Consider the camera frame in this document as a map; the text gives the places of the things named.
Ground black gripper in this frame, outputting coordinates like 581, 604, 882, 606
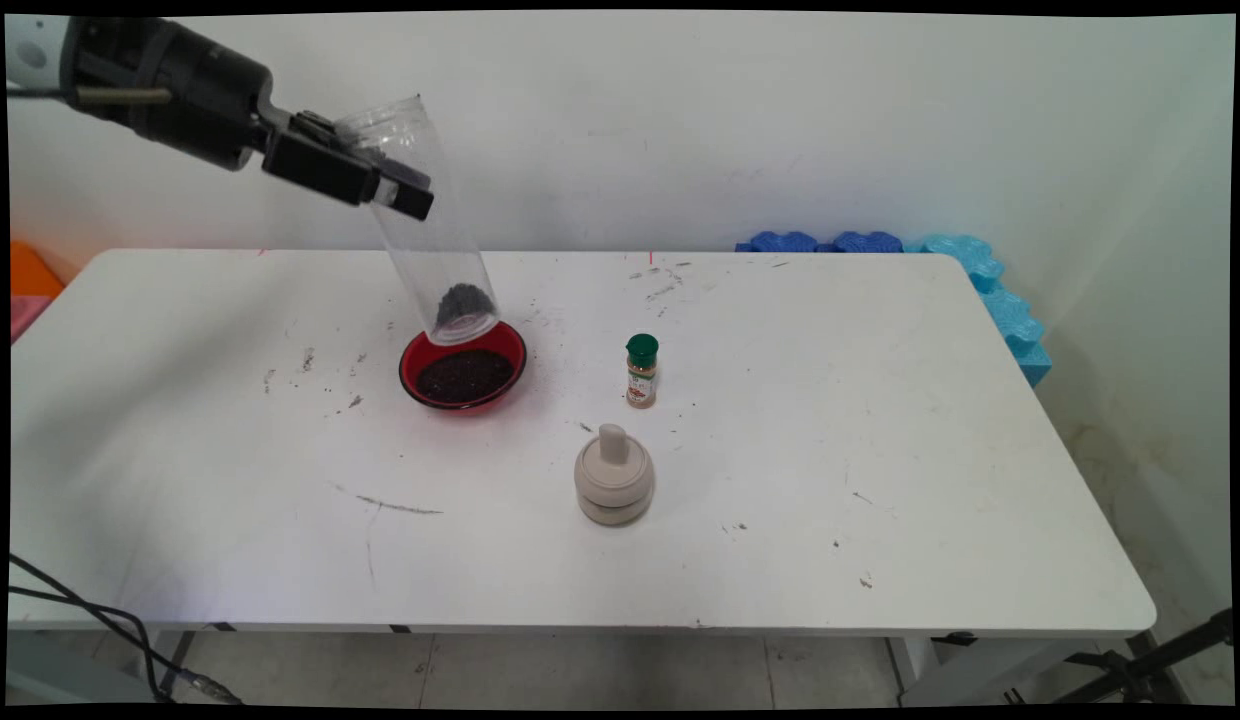
62, 17, 434, 222

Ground clear plastic jar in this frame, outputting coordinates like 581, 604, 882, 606
335, 95, 501, 346

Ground orange foam block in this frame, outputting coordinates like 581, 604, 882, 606
10, 241, 66, 299

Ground pink foam block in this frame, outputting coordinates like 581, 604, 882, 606
10, 296, 53, 344

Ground white table leg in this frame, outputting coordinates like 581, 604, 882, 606
885, 637, 946, 696
130, 630, 196, 701

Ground beige lidded grinder pot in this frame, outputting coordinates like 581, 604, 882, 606
574, 423, 656, 527

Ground black seeds heap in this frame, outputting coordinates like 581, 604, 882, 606
415, 348, 516, 404
436, 284, 489, 331

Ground red plastic bowl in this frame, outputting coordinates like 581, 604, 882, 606
399, 318, 529, 413

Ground black tripod legs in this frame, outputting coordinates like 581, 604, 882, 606
1005, 607, 1234, 706

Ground light blue foam mat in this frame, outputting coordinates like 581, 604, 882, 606
905, 234, 1053, 388

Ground spice bottle green cap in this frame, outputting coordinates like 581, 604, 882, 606
625, 334, 660, 410

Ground black floor cable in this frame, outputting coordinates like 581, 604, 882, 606
7, 555, 243, 704

